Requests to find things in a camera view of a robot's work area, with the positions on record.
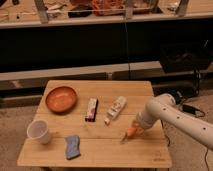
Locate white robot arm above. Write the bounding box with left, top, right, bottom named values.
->
left=136, top=93, right=213, bottom=151

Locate white plastic cup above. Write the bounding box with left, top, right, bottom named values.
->
left=27, top=120, right=51, bottom=144

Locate orange item on shelf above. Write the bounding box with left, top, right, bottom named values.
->
left=91, top=0, right=123, bottom=16

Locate black vertical hanging cable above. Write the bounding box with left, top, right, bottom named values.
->
left=123, top=18, right=132, bottom=81

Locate white lotion bottle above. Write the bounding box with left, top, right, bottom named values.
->
left=104, top=96, right=127, bottom=125

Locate orange carrot-shaped pepper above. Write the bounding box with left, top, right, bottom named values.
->
left=121, top=121, right=139, bottom=143

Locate black item on shelf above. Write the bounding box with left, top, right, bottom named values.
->
left=68, top=4, right=92, bottom=18

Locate blue sponge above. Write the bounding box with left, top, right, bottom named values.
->
left=65, top=135, right=80, bottom=160

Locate orange wooden bowl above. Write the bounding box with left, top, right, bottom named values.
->
left=45, top=86, right=77, bottom=113

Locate black power adapter with cable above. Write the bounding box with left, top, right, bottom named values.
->
left=182, top=104, right=205, bottom=117

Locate dark rectangular snack box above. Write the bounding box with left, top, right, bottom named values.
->
left=85, top=98, right=98, bottom=122

